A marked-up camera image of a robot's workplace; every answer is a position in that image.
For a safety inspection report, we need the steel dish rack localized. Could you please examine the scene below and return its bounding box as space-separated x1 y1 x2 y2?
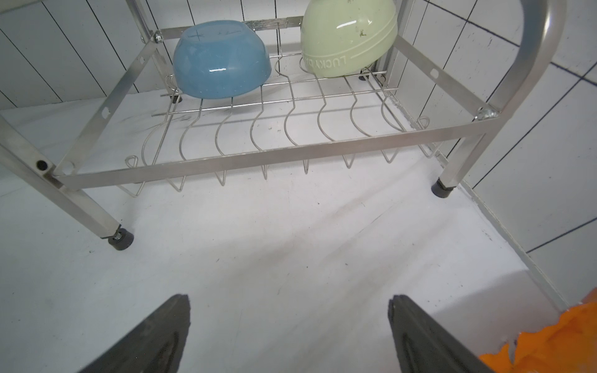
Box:
1 1 567 250

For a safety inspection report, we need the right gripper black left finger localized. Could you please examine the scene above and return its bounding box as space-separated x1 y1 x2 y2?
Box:
81 294 191 372

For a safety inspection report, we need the orange candy bag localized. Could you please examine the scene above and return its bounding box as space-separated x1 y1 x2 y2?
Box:
480 290 596 372

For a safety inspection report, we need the blue bowl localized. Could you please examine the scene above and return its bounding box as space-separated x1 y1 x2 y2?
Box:
172 20 271 99

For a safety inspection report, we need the light green bowl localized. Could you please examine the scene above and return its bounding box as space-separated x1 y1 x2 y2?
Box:
301 0 398 78

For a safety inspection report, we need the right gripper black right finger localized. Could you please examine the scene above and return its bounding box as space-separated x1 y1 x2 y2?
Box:
388 295 491 372

